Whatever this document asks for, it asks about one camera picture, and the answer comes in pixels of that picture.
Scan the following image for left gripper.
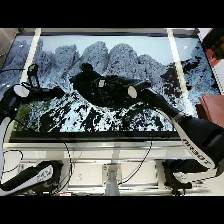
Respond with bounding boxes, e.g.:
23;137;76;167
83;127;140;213
41;86;67;99

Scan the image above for black pants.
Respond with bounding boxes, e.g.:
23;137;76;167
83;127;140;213
69;62;152;110

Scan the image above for red garment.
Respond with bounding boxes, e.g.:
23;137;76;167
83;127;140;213
206;46;224;68

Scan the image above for dark garment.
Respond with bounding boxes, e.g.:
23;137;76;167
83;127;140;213
202;28;224;60

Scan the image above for black cable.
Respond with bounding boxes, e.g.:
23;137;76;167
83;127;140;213
117;139;154;185
61;142;74;184

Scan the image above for silver frame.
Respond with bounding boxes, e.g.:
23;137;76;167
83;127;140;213
1;141;214;197

